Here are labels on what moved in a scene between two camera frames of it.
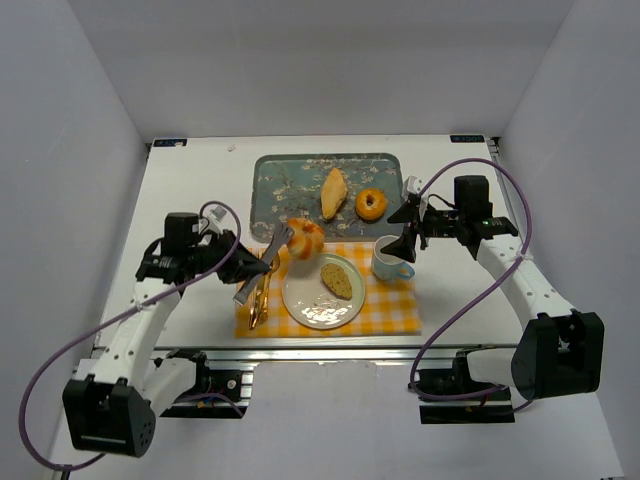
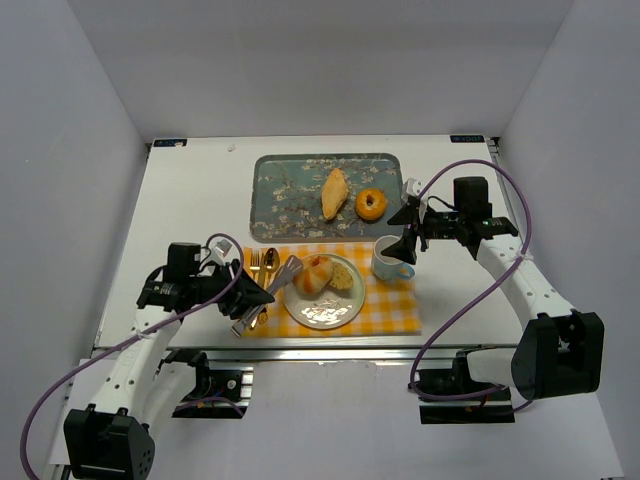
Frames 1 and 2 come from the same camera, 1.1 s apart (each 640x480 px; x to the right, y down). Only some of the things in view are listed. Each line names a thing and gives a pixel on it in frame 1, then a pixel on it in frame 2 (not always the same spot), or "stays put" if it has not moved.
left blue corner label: x=170 y=143 stays put
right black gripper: x=418 y=227 stays put
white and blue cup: x=388 y=267 stays put
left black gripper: x=232 y=257 → x=230 y=291
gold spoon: x=263 y=317 stays put
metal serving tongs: x=282 y=235 → x=290 y=267
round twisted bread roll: x=307 y=240 → x=315 y=274
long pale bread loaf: x=334 y=191 stays put
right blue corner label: x=467 y=138 stays put
